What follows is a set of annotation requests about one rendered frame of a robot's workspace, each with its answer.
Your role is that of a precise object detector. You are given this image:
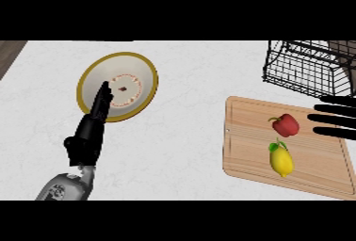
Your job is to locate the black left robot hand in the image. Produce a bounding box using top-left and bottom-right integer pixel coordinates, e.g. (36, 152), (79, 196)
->
(62, 80), (116, 168)

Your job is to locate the wooden cutting board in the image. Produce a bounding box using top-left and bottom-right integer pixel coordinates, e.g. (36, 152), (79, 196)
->
(222, 95), (356, 201)

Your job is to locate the black wire tiered basket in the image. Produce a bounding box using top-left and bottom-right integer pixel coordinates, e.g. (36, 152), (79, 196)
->
(262, 40), (356, 99)

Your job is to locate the yellow lemon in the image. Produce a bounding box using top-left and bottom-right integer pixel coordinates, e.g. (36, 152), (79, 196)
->
(269, 137), (297, 178)

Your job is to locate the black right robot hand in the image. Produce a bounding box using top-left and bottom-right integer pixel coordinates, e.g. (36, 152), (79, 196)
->
(306, 94), (356, 141)

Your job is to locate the red bell pepper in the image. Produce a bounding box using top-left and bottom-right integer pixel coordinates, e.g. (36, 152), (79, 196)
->
(268, 113), (300, 138)

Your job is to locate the gold-rimmed white plate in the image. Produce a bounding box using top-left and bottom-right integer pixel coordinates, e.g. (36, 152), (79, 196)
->
(76, 51), (160, 123)

